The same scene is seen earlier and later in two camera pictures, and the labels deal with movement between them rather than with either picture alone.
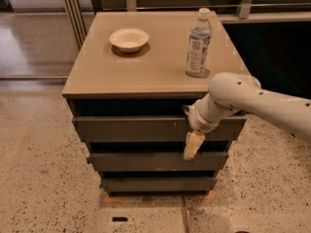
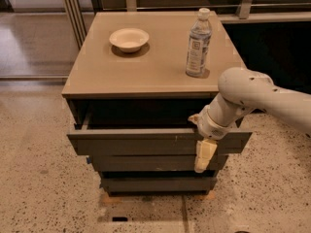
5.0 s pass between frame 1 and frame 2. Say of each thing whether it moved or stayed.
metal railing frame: stayed
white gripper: moved
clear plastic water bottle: stayed
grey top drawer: moved
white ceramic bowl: stayed
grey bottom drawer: stayed
